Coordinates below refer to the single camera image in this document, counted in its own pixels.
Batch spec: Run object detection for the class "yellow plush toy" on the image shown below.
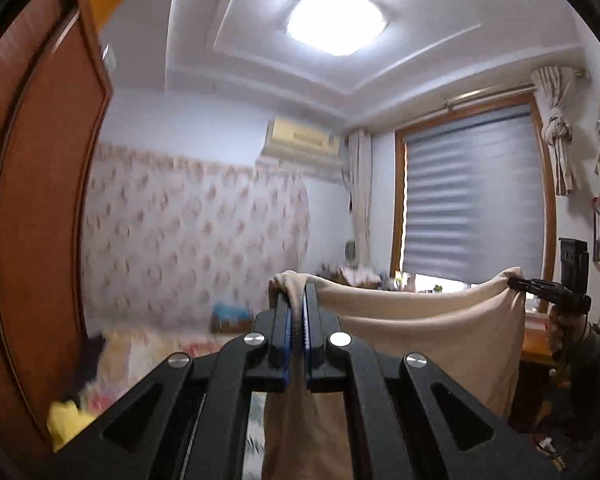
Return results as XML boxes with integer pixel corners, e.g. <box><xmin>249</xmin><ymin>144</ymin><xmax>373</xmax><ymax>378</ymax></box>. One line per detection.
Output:
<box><xmin>47</xmin><ymin>400</ymin><xmax>96</xmax><ymax>453</ymax></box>

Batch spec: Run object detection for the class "beige air conditioner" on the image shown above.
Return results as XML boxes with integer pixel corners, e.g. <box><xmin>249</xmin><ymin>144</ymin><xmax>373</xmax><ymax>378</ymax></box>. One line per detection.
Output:
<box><xmin>262</xmin><ymin>117</ymin><xmax>343</xmax><ymax>181</ymax></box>

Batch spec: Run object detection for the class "leaf print blanket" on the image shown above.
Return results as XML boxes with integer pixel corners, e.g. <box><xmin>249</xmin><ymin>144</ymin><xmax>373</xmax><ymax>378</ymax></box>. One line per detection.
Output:
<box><xmin>240</xmin><ymin>392</ymin><xmax>268</xmax><ymax>480</ymax></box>

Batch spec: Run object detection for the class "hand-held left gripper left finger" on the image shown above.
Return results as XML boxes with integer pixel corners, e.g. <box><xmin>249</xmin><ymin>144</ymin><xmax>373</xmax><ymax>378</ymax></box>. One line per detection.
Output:
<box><xmin>55</xmin><ymin>290</ymin><xmax>293</xmax><ymax>480</ymax></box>

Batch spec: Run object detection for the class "floral blanket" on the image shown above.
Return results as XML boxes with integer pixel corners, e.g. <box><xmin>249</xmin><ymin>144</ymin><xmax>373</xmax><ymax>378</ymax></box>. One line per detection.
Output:
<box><xmin>87</xmin><ymin>327</ymin><xmax>231</xmax><ymax>411</ymax></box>

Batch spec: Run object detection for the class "person's right forearm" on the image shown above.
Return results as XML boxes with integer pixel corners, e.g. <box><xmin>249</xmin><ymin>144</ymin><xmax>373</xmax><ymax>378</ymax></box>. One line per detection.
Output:
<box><xmin>555</xmin><ymin>330</ymin><xmax>600</xmax><ymax>441</ymax></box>

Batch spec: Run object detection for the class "wooden louvered wardrobe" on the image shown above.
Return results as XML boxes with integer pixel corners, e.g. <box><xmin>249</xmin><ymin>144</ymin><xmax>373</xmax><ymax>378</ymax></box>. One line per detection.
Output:
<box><xmin>0</xmin><ymin>0</ymin><xmax>113</xmax><ymax>461</ymax></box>

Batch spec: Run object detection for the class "person's right hand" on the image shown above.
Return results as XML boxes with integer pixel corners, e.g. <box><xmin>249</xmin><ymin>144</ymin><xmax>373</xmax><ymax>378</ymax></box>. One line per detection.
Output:
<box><xmin>549</xmin><ymin>310</ymin><xmax>587</xmax><ymax>359</ymax></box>

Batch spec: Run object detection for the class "beige tied curtain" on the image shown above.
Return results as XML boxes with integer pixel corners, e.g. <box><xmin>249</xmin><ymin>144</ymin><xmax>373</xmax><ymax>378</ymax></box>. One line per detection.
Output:
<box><xmin>530</xmin><ymin>66</ymin><xmax>578</xmax><ymax>196</ymax></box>
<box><xmin>347</xmin><ymin>130</ymin><xmax>373</xmax><ymax>266</ymax></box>

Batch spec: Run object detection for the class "wooden sideboard cabinet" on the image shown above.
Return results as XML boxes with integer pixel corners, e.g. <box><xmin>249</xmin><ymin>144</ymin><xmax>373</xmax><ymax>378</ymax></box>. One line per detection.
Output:
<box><xmin>520</xmin><ymin>310</ymin><xmax>556</xmax><ymax>366</ymax></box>

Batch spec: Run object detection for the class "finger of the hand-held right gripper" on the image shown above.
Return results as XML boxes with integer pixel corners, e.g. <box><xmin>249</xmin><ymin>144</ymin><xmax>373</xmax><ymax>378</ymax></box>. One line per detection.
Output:
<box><xmin>507</xmin><ymin>277</ymin><xmax>556</xmax><ymax>299</ymax></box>

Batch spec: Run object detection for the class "cardboard box with floral cloth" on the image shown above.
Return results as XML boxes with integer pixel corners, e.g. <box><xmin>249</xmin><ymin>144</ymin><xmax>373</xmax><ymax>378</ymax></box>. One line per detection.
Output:
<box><xmin>330</xmin><ymin>265</ymin><xmax>383</xmax><ymax>288</ymax></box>

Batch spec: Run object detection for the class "blue plastic bag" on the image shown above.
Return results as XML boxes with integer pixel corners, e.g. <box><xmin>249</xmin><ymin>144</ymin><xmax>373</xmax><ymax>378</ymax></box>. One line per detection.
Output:
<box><xmin>213</xmin><ymin>302</ymin><xmax>251</xmax><ymax>321</ymax></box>

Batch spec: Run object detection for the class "square ceiling light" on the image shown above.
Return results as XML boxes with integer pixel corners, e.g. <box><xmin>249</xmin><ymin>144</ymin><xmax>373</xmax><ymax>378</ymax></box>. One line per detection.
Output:
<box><xmin>285</xmin><ymin>0</ymin><xmax>388</xmax><ymax>58</ymax></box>

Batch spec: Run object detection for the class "striped window blind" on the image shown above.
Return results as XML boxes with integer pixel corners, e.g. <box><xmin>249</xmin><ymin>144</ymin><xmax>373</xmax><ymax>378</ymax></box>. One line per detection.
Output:
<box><xmin>402</xmin><ymin>105</ymin><xmax>548</xmax><ymax>291</ymax></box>

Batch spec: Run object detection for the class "circle patterned curtain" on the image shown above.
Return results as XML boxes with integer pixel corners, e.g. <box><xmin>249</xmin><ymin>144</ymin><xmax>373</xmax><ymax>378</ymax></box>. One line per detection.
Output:
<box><xmin>82</xmin><ymin>142</ymin><xmax>311</xmax><ymax>331</ymax></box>

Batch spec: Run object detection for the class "peach printed t-shirt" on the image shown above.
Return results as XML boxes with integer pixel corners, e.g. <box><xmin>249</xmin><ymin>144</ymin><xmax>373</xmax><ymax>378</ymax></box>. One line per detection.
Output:
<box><xmin>260</xmin><ymin>267</ymin><xmax>528</xmax><ymax>480</ymax></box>

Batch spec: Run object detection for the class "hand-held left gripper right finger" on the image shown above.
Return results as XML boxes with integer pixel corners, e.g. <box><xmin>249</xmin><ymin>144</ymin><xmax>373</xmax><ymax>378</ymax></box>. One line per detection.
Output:
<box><xmin>302</xmin><ymin>282</ymin><xmax>561</xmax><ymax>480</ymax></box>

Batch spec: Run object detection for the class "wooden window frame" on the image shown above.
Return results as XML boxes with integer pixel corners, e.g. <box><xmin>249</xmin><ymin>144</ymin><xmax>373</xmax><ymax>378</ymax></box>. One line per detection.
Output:
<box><xmin>390</xmin><ymin>92</ymin><xmax>561</xmax><ymax>286</ymax></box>

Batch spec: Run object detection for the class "metal curtain rod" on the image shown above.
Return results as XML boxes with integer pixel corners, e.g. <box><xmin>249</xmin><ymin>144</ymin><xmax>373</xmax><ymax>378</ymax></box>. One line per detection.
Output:
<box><xmin>444</xmin><ymin>82</ymin><xmax>538</xmax><ymax>108</ymax></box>

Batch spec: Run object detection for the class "plain cardboard box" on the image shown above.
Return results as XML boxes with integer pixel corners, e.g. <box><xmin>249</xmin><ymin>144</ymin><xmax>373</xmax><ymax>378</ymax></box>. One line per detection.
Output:
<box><xmin>212</xmin><ymin>317</ymin><xmax>253</xmax><ymax>333</ymax></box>

